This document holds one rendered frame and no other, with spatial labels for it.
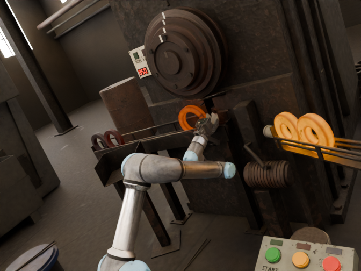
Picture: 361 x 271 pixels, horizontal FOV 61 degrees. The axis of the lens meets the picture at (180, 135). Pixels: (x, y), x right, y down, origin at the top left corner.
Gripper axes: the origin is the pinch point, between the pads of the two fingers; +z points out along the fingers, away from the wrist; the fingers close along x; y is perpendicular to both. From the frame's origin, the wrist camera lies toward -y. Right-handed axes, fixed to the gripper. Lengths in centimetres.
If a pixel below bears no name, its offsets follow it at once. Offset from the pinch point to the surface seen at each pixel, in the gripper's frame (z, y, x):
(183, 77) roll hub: -3.5, 30.4, 0.8
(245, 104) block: -1.2, 5.7, -21.5
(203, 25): 9.5, 46.3, -14.8
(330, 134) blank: -30, 8, -65
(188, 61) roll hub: -2.3, 37.2, -6.2
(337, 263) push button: -76, 10, -72
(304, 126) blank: -26, 9, -55
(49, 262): -96, -4, 69
